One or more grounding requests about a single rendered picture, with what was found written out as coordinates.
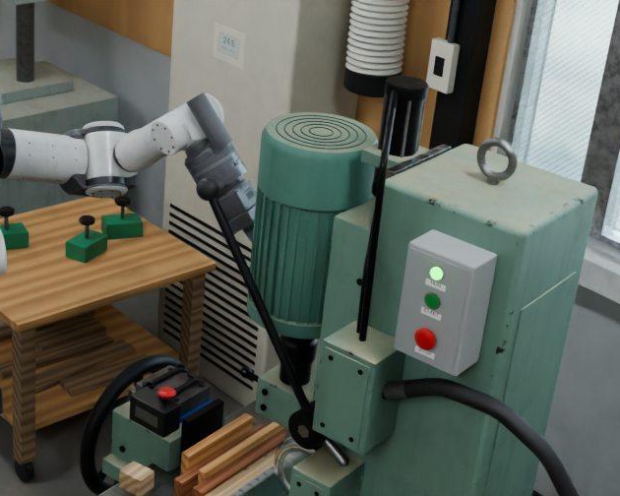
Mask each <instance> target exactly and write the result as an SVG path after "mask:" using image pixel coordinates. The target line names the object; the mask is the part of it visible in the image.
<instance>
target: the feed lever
mask: <svg viewBox="0 0 620 496"><path fill-rule="evenodd" d="M196 191H197V194H198V196H199V197H200V198H201V199H202V200H204V201H209V203H210V205H211V208H212V210H213V212H214V214H215V217H216V219H217V222H218V224H219V227H220V229H221V231H222V233H223V236H224V238H225V240H226V242H227V245H228V247H229V249H230V251H231V253H232V256H233V258H234V260H235V262H236V265H237V267H238V269H239V271H240V274H241V275H242V277H243V279H244V281H245V284H246V286H247V288H248V290H249V293H250V295H251V297H252V299H253V302H254V304H255V306H256V308H257V310H258V313H259V315H260V317H261V319H262V322H263V324H264V326H265V328H266V331H267V333H268V335H269V337H270V340H271V342H272V344H273V346H274V348H275V351H276V353H277V355H278V357H279V361H280V363H281V365H282V368H283V370H284V372H285V374H286V376H287V379H288V381H289V383H290V385H291V388H292V390H293V391H294V393H295V396H296V398H297V400H298V402H299V404H300V407H301V409H299V410H298V411H296V412H295V413H293V414H292V415H291V417H290V418H289V420H288V428H289V432H290V435H291V437H292V438H293V440H294V441H295V442H296V443H297V444H298V445H299V446H301V447H302V448H304V449H307V450H313V449H315V448H317V447H318V446H320V445H321V444H323V445H324V446H325V448H326V449H327V450H328V451H329V453H330V454H331V455H332V456H333V457H334V459H335V460H336V461H337V462H338V464H339V465H341V466H347V465H348V463H349V460H348V457H347V456H346V455H345V454H344V452H343V451H342V450H341V449H340V447H339V446H338V445H337V444H336V442H335V441H334V440H332V439H330V438H328V437H326V436H324V435H322V434H320V433H319V432H317V431H315V430H313V429H312V427H313V418H314V410H315V401H312V402H308V400H307V398H306V395H305V393H304V391H303V389H302V387H301V384H300V382H299V380H298V378H297V375H296V373H295V371H294V369H293V366H292V364H291V362H290V360H289V358H288V355H287V353H286V351H285V349H284V346H283V344H282V342H281V340H280V337H279V334H278V332H277V329H276V327H275V325H274V323H273V321H272V318H271V316H270V314H269V312H268V309H267V307H266V305H265V303H264V300H263V298H262V296H261V294H260V292H259V289H258V287H257V285H256V284H255V281H254V279H253V277H252V275H251V272H250V270H249V268H248V266H247V263H246V261H245V259H244V257H243V255H242V252H241V250H240V248H239V246H238V243H237V241H236V239H235V237H234V234H233V232H232V230H231V228H230V226H229V223H228V221H227V219H226V217H225V214H224V212H223V210H222V208H221V205H220V203H219V201H218V199H217V196H218V194H219V191H220V188H219V184H218V182H217V181H216V180H215V179H213V178H212V177H205V178H203V179H201V180H200V181H199V182H198V184H197V187H196Z"/></svg>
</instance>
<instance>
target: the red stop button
mask: <svg viewBox="0 0 620 496"><path fill-rule="evenodd" d="M414 339H415V342H416V344H417V345H418V346H419V347H420V348H422V349H424V350H429V349H431V348H433V347H434V345H435V342H436V340H435V336H434V334H433V333H432V332H431V331H430V330H429V329H427V328H420V329H418V330H417V331H416V332H415V335H414Z"/></svg>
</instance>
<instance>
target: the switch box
mask: <svg viewBox="0 0 620 496"><path fill-rule="evenodd" d="M496 262H497V255H496V254H495V253H492V252H489V251H487V250H484V249H482V248H479V247H477V246H474V245H472V244H469V243H466V242H464V241H461V240H460V239H457V238H455V237H452V236H450V235H447V234H444V233H442V232H439V231H437V230H430V231H429V232H427V233H425V234H423V235H421V236H419V237H417V238H416V239H414V240H412V241H410V242H409V244H408V251H407V258H406V264H405V271H404V278H403V290H402V297H401V304H400V310H399V317H398V323H397V330H396V336H395V343H394V349H397V350H399V351H401V352H403V353H405V354H407V355H410V356H412V357H414V358H416V359H418V360H421V361H423V362H425V363H427V364H429V365H431V366H434V367H436V368H438V369H440V370H442V371H444V372H447V373H449V374H451V375H453V376H458V375H459V374H461V373H462V372H464V371H465V370H466V369H467V368H468V367H470V366H471V365H472V364H474V363H475V362H476V361H477V360H478V358H479V353H480V348H481V342H482V337H483V332H484V326H485V321H486V315H487V310H488V304H489V299H490V294H491V288H492V283H493V278H494V273H495V267H496ZM433 266H440V267H441V268H442V269H443V271H444V277H443V279H441V280H434V279H433V278H432V277H431V275H430V269H431V268H432V267H433ZM426 278H428V279H432V280H434V281H436V282H439V283H441V284H443V285H445V286H446V291H445V292H444V291H442V290H439V289H437V288H435V287H432V286H430V285H428V284H425V282H426ZM430 291H433V292H436V293H437V294H438V295H439V296H440V298H441V306H440V307H439V308H438V309H436V310H432V309H430V308H428V307H427V305H426V304H425V301H424V297H425V294H426V293H428V292H430ZM421 306H422V307H424V308H426V309H429V310H431V311H433V312H436V313H438V314H440V315H441V321H439V320H436V319H434V318H432V317H430V316H427V315H425V314H423V313H421ZM420 328H427V329H429V330H430V331H431V332H432V333H433V334H434V336H435V340H436V342H435V345H434V347H433V348H431V349H429V350H428V351H430V352H433V353H435V356H434V359H432V358H429V357H427V356H425V355H423V354H421V353H418V352H416V351H415V346H416V345H417V344H416V342H415V339H414V335H415V332H416V331H417V330H418V329H420ZM417 346H418V345H417Z"/></svg>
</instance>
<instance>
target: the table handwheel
mask: <svg viewBox="0 0 620 496"><path fill-rule="evenodd" d="M177 364H183V363H182V362H181V361H180V360H178V359H177V358H175V357H173V356H170V355H166V354H155V355H150V356H147V357H144V358H142V359H140V360H138V361H136V362H134V363H132V364H131V365H129V366H128V367H127V368H125V369H124V370H123V371H122V372H120V373H119V374H118V375H117V376H116V377H115V378H114V379H113V380H112V381H111V383H110V384H109V385H108V386H107V387H106V389H105V390H104V391H103V393H102V394H101V395H100V397H99V398H98V400H97V402H96V403H95V405H94V407H93V409H92V411H91V414H90V416H89V418H88V420H87V423H86V426H85V429H84V432H83V435H82V440H81V445H80V454H79V461H80V470H81V475H82V478H83V480H84V482H85V484H86V486H87V487H88V489H89V490H90V491H91V492H92V493H94V494H95V495H97V496H98V495H99V494H101V493H103V492H104V491H106V490H108V489H109V488H111V487H112V486H113V484H111V483H107V482H104V479H105V478H106V477H107V474H105V473H103V472H102V468H101V470H100V471H99V472H97V471H96V467H95V460H94V457H95V447H96V442H97V438H98V435H99V432H100V429H101V426H102V424H103V421H104V419H105V417H106V416H107V414H108V413H109V411H110V409H111V408H112V406H113V405H114V403H115V402H116V400H117V399H118V398H119V396H120V395H121V394H122V393H123V392H124V391H125V390H126V389H127V388H128V387H129V386H130V385H131V384H132V383H133V382H134V387H136V383H138V382H139V381H141V380H143V375H145V374H146V373H148V372H151V371H154V370H158V369H163V368H165V367H167V366H168V365H171V366H173V367H175V366H176V365H177Z"/></svg>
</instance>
